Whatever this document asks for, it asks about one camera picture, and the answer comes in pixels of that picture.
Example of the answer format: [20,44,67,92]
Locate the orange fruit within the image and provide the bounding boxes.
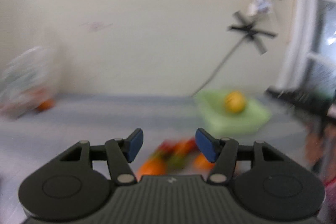
[137,158,167,179]
[193,153,215,172]

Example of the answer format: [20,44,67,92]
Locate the red and green fruits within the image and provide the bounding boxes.
[149,137,199,172]

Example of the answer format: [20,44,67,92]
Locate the light green plastic bowl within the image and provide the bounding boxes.
[194,89,271,137]

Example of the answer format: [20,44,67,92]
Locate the large yellow fruit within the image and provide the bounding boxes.
[223,91,247,114]

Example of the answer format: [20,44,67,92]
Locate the small orange beside bag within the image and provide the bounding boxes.
[36,98,55,112]

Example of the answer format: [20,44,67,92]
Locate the striped blue white tablecloth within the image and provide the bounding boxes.
[0,93,316,224]

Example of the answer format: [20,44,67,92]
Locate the black tape cross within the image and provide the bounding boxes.
[227,11,278,55]

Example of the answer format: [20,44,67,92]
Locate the clear plastic bag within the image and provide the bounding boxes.
[1,46,61,119]

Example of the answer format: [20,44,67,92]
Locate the white window frame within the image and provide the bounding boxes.
[277,0,335,88]

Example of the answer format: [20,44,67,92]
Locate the grey power cable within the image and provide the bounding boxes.
[191,37,249,97]

